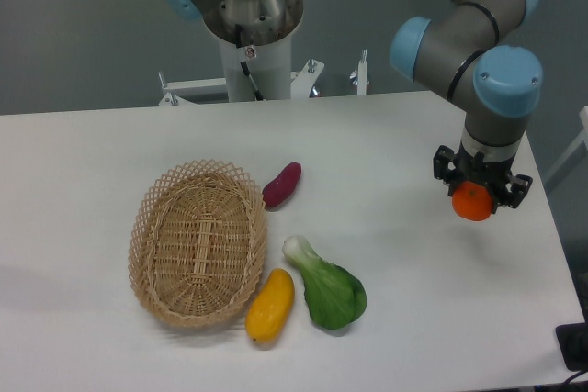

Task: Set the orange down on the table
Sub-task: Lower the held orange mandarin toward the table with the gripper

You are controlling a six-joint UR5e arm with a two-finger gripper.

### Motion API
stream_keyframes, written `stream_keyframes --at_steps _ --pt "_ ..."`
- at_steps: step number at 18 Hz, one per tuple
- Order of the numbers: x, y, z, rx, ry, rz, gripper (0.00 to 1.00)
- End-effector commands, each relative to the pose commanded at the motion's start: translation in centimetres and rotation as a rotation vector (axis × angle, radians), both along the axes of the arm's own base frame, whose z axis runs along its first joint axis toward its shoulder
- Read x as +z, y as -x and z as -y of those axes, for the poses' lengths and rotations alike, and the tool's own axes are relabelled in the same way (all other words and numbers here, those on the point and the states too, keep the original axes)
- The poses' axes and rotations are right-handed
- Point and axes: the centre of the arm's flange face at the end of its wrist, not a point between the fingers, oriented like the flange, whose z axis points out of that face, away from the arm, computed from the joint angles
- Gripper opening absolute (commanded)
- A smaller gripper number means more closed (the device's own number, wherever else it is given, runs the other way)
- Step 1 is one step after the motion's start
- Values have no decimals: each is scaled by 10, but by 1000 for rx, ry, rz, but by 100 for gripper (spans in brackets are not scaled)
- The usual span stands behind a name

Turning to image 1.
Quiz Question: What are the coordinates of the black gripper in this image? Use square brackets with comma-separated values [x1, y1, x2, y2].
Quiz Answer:
[433, 145, 533, 214]

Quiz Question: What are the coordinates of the orange fruit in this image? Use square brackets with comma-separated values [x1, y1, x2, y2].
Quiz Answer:
[451, 181, 493, 221]

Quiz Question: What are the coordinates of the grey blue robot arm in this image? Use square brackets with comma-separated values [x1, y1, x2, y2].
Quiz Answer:
[166, 0, 543, 221]

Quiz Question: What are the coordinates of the black device at table edge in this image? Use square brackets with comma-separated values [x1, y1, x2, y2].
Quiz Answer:
[555, 322, 587, 372]

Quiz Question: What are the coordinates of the green bok choy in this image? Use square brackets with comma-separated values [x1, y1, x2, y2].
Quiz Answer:
[282, 235, 368, 330]

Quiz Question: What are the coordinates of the purple sweet potato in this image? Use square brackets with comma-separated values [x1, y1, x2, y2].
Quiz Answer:
[262, 162, 302, 208]

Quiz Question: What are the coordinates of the yellow mango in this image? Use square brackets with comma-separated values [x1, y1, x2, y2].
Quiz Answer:
[245, 268, 295, 343]

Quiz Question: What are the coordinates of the woven wicker basket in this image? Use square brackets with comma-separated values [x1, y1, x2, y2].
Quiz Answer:
[128, 160, 267, 329]

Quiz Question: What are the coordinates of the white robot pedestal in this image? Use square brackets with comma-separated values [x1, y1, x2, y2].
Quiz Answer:
[157, 0, 372, 106]

